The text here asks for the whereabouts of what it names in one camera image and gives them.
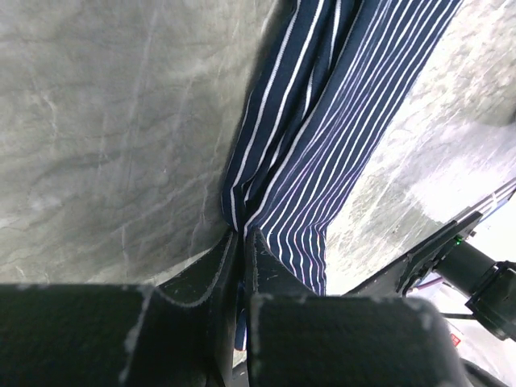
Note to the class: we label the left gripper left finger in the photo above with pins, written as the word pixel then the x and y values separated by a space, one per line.
pixel 179 333

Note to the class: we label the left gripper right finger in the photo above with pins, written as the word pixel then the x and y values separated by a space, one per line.
pixel 296 338

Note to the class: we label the navy striped underwear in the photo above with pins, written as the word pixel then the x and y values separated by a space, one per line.
pixel 335 77

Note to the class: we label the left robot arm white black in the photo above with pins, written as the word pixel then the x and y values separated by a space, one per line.
pixel 237 316

